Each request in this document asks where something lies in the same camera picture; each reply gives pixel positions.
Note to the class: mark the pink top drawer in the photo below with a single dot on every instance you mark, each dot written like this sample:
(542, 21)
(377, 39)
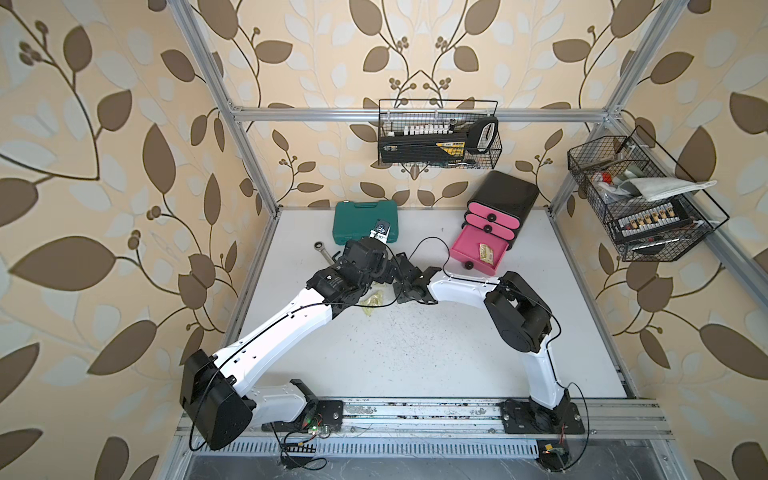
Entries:
(480, 215)

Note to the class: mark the black tool box in basket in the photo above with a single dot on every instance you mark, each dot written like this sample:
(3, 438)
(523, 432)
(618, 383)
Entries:
(431, 149)

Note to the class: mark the silver ratchet wrench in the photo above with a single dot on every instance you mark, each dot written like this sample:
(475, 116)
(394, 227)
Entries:
(321, 249)

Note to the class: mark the back wire basket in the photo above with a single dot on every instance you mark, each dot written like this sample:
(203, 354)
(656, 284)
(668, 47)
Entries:
(442, 133)

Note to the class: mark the white paper in basket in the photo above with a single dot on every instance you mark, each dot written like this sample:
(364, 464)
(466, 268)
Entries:
(653, 189)

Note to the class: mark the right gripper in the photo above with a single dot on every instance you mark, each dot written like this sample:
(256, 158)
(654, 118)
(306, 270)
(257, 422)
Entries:
(398, 294)

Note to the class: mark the pink bottom drawer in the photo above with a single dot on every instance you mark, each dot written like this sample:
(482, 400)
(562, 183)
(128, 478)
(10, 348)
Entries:
(465, 249)

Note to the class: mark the green plastic tool case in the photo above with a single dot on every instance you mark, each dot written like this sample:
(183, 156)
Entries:
(355, 220)

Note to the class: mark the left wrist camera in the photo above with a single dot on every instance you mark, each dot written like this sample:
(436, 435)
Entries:
(381, 231)

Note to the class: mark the yellow cookie packet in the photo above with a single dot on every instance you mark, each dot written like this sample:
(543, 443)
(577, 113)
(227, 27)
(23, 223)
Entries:
(373, 301)
(486, 254)

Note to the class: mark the black pink drawer cabinet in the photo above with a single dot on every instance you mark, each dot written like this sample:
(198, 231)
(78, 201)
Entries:
(506, 194)

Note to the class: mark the wire basket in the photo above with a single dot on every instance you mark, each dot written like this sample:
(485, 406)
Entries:
(641, 231)
(442, 133)

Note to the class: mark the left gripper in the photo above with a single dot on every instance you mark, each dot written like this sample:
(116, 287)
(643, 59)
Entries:
(389, 274)

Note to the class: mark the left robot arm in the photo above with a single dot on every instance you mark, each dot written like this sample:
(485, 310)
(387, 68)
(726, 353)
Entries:
(217, 390)

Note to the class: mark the pink drawer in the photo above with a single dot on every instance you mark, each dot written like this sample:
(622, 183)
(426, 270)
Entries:
(465, 249)
(489, 227)
(480, 215)

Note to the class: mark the right wire basket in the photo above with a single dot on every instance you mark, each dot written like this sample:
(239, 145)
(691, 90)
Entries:
(641, 231)

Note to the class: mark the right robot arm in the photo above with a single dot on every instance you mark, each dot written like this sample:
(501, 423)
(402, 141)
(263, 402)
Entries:
(524, 323)

